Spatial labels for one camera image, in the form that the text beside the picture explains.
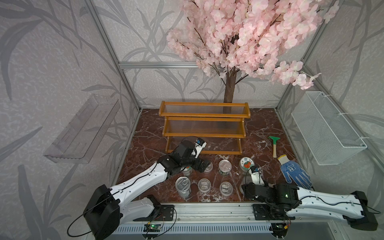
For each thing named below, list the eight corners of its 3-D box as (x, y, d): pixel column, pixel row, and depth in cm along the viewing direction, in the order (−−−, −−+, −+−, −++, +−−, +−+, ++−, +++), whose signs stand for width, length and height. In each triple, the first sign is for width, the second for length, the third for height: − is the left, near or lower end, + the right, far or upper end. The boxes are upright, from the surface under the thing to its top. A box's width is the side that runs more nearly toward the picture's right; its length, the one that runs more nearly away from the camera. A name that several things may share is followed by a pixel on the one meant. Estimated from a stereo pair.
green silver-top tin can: (218, 175, 87) (219, 171, 83) (218, 163, 92) (218, 159, 87) (231, 175, 87) (232, 171, 83) (229, 163, 92) (230, 159, 87)
